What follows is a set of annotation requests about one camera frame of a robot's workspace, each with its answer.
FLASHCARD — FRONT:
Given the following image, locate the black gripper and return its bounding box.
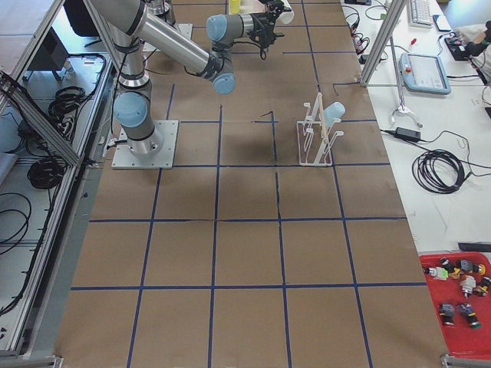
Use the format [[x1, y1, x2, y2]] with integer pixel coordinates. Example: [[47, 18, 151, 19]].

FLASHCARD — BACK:
[[249, 0, 286, 48]]

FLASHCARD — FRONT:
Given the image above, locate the cream white cup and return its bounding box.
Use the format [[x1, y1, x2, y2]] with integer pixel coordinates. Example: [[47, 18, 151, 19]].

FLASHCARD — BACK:
[[277, 5, 295, 25]]

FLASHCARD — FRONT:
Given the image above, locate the light blue cup front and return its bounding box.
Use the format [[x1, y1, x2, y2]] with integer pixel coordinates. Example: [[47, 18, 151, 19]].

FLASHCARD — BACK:
[[324, 101, 346, 127]]

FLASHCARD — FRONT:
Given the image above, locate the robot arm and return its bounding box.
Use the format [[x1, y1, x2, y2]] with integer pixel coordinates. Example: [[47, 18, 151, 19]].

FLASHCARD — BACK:
[[86, 1, 289, 157]]

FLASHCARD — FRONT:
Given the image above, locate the teach pendant tablet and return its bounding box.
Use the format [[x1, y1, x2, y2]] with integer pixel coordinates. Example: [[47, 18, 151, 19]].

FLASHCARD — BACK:
[[399, 53, 451, 95]]

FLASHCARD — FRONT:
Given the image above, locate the black power adapter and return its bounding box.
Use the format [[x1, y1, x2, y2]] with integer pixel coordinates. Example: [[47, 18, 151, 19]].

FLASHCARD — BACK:
[[394, 127, 421, 143]]

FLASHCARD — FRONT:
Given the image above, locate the red parts tray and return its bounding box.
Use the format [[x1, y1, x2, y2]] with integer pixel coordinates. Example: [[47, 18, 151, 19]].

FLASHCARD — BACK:
[[420, 252, 490, 360]]

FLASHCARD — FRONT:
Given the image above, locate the white wire cup rack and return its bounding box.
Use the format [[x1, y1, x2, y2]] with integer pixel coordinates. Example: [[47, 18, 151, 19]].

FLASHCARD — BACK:
[[296, 92, 344, 166]]

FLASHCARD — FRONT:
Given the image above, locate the aluminium frame post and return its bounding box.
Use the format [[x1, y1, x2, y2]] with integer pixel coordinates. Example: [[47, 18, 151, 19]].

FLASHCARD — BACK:
[[360, 0, 406, 87]]

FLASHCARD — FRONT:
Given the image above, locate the green handled reach grabber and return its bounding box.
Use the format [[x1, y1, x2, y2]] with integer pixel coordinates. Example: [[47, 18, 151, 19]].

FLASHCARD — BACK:
[[389, 36, 424, 130]]

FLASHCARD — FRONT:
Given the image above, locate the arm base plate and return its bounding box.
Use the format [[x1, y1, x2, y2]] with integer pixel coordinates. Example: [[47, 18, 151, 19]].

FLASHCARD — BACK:
[[111, 120, 179, 169]]

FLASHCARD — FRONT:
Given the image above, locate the coiled black cable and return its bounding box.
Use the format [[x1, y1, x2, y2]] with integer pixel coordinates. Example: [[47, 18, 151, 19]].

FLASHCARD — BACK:
[[412, 149, 473, 194]]

